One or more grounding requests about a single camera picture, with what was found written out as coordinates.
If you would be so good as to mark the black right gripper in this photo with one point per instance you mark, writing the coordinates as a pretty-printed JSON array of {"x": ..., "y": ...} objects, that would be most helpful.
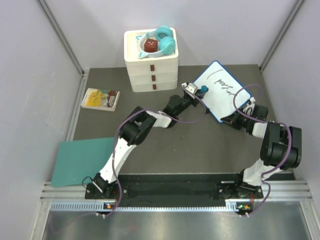
[{"x": 233, "y": 119}]

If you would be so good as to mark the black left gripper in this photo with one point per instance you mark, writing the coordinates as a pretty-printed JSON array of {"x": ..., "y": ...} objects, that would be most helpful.
[{"x": 194, "y": 101}]

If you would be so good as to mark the blue heart-shaped eraser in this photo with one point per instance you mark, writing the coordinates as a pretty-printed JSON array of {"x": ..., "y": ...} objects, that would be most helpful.
[{"x": 204, "y": 89}]

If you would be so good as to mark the blue-framed whiteboard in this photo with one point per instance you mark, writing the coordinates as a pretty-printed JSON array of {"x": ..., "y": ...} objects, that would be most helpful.
[{"x": 225, "y": 92}]

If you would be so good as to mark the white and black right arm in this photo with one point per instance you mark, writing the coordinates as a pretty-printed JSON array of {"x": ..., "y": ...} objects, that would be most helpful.
[{"x": 281, "y": 150}]

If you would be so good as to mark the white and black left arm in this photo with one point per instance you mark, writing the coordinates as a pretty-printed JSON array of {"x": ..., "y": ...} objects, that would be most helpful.
[{"x": 131, "y": 133}]

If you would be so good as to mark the white stacked drawer box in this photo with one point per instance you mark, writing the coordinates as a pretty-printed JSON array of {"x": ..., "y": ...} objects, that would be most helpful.
[{"x": 150, "y": 74}]

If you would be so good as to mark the teal cat-ear headphones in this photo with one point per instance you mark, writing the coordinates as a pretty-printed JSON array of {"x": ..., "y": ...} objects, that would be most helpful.
[{"x": 166, "y": 44}]

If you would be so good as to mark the dark red cube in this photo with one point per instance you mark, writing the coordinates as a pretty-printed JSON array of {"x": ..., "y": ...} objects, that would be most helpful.
[{"x": 150, "y": 45}]

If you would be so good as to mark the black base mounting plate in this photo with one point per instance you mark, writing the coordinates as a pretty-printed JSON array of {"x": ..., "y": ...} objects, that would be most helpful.
[{"x": 152, "y": 187}]

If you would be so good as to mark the yellow illustrated book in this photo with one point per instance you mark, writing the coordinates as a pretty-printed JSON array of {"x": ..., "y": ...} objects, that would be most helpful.
[{"x": 100, "y": 99}]

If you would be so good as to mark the teal green mat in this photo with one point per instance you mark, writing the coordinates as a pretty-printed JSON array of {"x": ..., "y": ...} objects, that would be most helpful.
[{"x": 79, "y": 159}]

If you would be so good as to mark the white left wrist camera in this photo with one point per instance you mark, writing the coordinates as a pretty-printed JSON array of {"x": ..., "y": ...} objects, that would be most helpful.
[{"x": 189, "y": 88}]

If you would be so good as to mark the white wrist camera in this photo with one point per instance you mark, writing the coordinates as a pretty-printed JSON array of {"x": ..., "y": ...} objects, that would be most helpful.
[
  {"x": 189, "y": 88},
  {"x": 248, "y": 110}
]

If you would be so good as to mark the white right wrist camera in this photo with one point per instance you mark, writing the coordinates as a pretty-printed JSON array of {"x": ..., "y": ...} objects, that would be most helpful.
[{"x": 248, "y": 110}]

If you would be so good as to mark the aluminium front rail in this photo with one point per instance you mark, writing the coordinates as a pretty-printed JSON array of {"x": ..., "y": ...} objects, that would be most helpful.
[{"x": 280, "y": 191}]

